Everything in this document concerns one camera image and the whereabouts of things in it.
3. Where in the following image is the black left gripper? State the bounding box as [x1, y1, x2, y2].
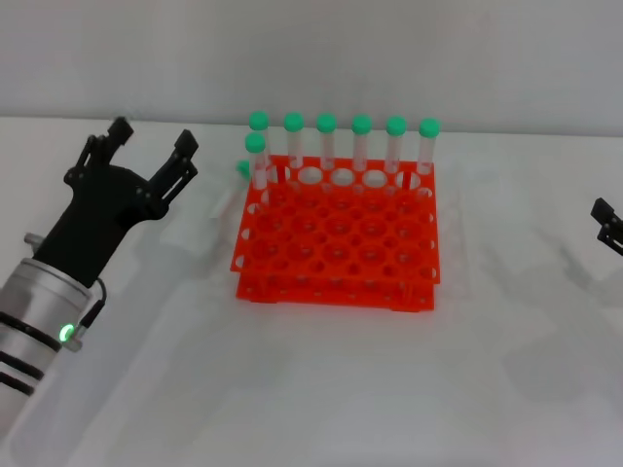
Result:
[31, 117, 201, 289]

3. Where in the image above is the green-capped clear test tube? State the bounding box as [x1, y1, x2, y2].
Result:
[244, 131, 271, 192]
[314, 113, 338, 171]
[350, 114, 374, 173]
[282, 112, 306, 169]
[248, 110, 274, 171]
[419, 118, 442, 177]
[385, 115, 408, 175]
[208, 159, 251, 221]

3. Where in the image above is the orange plastic test tube rack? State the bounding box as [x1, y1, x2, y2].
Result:
[229, 154, 443, 313]

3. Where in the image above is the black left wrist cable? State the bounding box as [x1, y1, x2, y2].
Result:
[65, 276, 109, 352]

